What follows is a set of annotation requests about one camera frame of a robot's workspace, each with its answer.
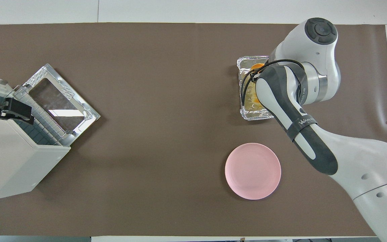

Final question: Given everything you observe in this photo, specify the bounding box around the aluminium foil tray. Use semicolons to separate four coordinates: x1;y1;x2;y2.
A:
236;55;275;121

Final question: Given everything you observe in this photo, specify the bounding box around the long striped bread roll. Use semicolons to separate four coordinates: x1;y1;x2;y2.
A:
244;63;265;103

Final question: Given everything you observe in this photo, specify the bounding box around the oven glass door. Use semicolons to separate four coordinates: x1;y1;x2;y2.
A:
22;63;101;147

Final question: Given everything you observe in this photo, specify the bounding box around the white toaster oven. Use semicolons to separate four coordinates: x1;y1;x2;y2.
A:
0;74;72;201

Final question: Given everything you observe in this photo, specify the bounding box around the brown table mat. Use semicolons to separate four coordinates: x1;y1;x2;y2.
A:
0;22;387;237

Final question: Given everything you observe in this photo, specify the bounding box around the pink round plate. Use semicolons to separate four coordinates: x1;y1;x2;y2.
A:
225;143;282;201

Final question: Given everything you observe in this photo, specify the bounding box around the oven wire rack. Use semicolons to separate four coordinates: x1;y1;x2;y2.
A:
13;90;69;146

